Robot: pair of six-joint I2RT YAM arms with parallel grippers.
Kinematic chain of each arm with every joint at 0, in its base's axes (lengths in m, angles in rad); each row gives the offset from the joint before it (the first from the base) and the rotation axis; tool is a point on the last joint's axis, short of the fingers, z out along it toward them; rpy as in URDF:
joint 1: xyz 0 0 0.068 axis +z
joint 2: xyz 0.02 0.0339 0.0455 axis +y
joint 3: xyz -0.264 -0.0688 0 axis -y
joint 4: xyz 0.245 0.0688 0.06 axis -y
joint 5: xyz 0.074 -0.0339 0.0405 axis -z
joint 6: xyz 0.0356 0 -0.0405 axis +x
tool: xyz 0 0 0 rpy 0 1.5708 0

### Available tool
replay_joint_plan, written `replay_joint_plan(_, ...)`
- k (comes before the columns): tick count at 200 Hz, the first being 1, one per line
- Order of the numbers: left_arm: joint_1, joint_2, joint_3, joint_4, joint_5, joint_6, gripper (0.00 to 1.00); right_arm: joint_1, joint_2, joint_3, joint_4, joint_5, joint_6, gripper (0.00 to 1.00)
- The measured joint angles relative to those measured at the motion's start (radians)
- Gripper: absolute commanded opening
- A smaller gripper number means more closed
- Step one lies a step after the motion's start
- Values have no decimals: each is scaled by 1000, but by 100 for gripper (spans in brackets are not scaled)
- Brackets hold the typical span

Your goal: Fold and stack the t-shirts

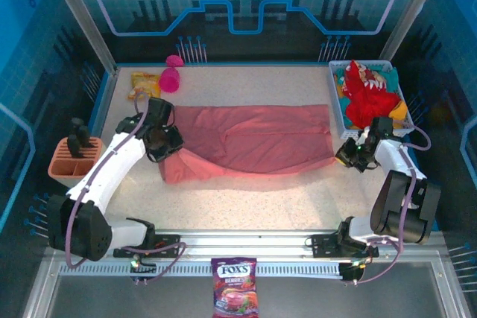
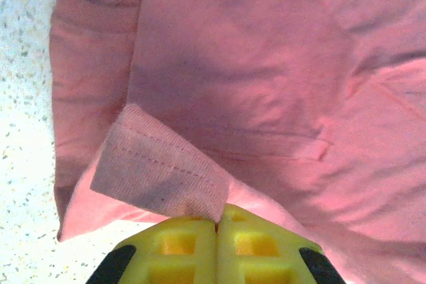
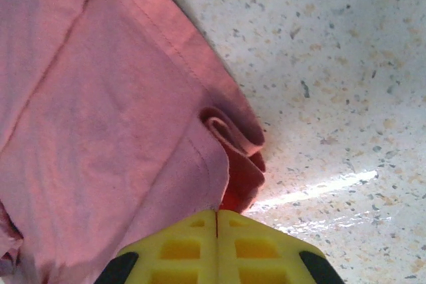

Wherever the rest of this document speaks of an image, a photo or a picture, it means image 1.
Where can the magenta plastic goblet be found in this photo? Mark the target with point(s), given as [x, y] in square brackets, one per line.
[169, 80]

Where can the pink t-shirt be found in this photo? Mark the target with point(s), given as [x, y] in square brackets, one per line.
[261, 139]

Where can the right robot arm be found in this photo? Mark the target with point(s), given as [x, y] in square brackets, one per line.
[395, 202]

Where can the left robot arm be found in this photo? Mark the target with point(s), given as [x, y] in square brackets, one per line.
[112, 158]

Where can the white plastic basket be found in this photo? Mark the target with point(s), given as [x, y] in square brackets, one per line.
[352, 134]

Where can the yellow chips bag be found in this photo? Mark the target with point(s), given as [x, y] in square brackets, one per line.
[143, 85]

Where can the red t-shirt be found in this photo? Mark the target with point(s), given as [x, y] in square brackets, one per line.
[369, 105]

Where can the yellow t-shirt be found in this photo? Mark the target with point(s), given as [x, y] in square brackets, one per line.
[398, 113]

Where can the teal t-shirt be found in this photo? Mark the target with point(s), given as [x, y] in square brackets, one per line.
[391, 77]

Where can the orange and cream knife block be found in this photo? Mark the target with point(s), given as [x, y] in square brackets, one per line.
[61, 163]

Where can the black controller board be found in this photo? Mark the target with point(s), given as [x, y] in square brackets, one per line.
[352, 271]
[143, 267]

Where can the purple Fox's candy bag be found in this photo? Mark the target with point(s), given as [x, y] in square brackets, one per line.
[234, 284]

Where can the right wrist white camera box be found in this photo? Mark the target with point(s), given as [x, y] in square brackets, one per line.
[363, 135]

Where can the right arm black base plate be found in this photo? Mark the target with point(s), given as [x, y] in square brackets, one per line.
[324, 245]

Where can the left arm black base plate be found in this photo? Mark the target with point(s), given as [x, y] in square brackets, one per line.
[167, 247]

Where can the aluminium mounting rail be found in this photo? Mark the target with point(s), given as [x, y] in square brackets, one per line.
[242, 243]

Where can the aluminium frame post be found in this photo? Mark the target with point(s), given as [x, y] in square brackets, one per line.
[411, 9]
[82, 16]

